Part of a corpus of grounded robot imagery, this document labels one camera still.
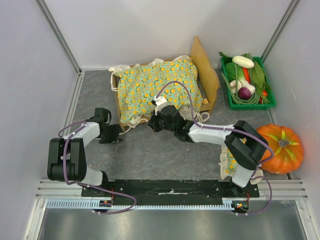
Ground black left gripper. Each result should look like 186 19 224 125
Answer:
98 124 124 145

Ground white front rope tie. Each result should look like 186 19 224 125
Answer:
119 118 149 136

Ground white rope tie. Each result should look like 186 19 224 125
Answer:
195 111 210 123
119 118 149 136

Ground lemon print cushion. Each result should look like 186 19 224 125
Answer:
109 55 203 125

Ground wooden pet bed frame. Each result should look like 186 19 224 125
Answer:
110 36 220 131

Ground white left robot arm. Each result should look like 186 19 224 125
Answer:
47 107 121 197

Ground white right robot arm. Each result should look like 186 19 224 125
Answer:
148 105 271 197

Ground white mushroom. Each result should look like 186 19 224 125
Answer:
229 80 238 94

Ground small lemon print pillow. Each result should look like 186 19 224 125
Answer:
219 146 264 188

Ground bok choy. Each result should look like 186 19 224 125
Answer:
225 62 256 94

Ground purple onion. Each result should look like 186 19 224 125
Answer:
237 87 252 100

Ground green long beans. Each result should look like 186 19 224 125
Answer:
221 73 260 105

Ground orange carrot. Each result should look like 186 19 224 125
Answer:
242 67 251 84

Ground white eggplant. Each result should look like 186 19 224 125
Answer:
232 55 255 69

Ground green spinach leaves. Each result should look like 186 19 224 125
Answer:
219 52 271 90

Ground orange pumpkin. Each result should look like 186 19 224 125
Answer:
256 123 304 175

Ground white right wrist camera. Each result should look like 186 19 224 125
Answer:
153 96 168 115

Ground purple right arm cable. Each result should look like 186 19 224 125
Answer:
154 81 275 216

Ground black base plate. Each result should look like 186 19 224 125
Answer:
81 178 261 207

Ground white cable duct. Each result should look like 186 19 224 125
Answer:
46 199 246 211

